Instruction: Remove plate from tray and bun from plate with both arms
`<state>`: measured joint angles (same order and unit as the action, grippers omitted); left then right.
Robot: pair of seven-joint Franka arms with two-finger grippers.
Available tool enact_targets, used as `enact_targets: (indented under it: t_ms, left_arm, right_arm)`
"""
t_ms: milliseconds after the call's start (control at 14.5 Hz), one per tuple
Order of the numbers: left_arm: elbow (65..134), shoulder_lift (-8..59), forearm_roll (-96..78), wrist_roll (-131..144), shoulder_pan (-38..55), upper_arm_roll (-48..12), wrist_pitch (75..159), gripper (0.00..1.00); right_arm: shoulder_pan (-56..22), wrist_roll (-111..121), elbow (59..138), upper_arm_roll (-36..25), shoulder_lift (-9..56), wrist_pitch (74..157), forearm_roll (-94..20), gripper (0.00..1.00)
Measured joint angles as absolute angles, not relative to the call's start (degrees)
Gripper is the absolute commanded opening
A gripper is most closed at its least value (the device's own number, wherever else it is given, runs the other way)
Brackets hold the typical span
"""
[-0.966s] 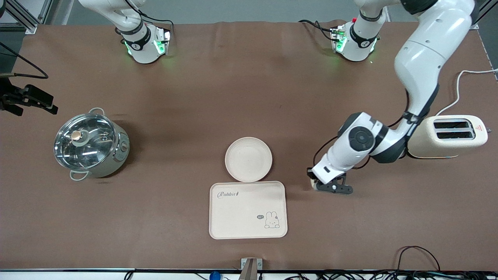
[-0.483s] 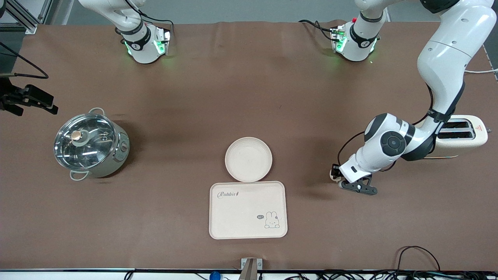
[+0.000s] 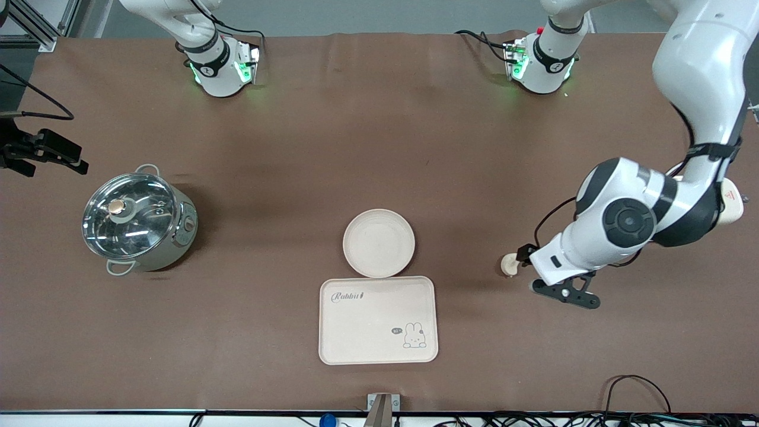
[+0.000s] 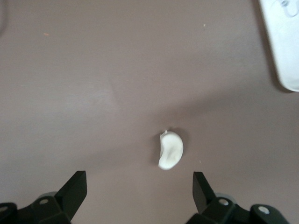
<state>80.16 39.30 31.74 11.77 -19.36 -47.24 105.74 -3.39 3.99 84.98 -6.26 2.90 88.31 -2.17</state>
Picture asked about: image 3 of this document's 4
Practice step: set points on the glass pot lid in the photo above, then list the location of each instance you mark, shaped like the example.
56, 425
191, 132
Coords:
133, 216

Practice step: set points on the cream rabbit print tray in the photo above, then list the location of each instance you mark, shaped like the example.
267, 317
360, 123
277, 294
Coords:
379, 332

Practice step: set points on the cream round plate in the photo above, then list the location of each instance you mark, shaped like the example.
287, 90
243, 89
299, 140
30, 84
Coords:
378, 243

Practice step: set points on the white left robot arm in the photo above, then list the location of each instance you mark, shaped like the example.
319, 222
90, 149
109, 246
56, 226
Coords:
699, 59

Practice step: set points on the aluminium frame profile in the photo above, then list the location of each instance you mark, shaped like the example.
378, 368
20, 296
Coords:
42, 37

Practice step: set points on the blue round cap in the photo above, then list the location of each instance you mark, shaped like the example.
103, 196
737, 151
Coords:
327, 421

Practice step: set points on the metal camera bracket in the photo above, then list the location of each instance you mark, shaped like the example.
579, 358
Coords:
382, 409

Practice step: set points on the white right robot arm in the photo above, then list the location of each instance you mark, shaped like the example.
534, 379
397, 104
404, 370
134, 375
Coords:
213, 71

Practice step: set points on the small white bun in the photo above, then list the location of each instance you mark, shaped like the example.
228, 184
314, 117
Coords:
508, 265

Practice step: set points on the steel electric cooking pot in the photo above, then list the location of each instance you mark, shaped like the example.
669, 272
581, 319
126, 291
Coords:
184, 232

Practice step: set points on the brown table cover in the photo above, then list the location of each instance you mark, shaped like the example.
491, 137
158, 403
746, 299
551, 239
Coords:
379, 148

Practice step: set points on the cream two-slot toaster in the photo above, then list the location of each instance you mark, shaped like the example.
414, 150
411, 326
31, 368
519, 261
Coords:
733, 207

